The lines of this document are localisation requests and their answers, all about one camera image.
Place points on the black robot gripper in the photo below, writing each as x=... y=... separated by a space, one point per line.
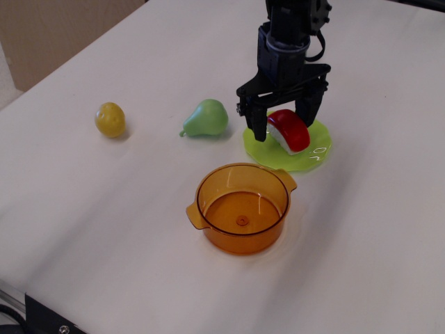
x=285 y=73

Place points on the red and white toy sushi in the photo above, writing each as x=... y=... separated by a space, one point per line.
x=286 y=127

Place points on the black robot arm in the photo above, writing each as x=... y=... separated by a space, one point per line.
x=289 y=19

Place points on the light green plastic plate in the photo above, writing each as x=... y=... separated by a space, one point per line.
x=270 y=154

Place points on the green toy pear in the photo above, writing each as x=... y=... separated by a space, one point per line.
x=210 y=118

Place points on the orange transparent plastic pot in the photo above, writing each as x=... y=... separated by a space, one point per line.
x=241 y=208

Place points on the yellow toy lemon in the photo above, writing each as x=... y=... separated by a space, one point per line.
x=110 y=120

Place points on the black corner bracket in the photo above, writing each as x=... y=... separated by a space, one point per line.
x=41 y=319

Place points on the aluminium table frame rail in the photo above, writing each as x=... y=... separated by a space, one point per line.
x=15 y=299

